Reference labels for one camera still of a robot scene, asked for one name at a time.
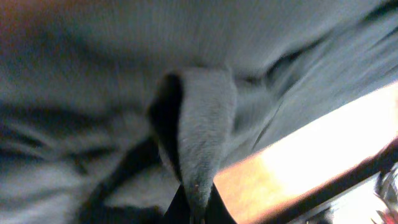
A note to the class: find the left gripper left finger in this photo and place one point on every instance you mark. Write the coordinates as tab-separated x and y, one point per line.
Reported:
179	211

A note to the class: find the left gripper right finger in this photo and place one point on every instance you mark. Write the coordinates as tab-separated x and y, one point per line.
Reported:
216	211

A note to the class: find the dark green t-shirt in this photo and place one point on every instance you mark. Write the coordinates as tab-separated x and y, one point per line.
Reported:
108	106

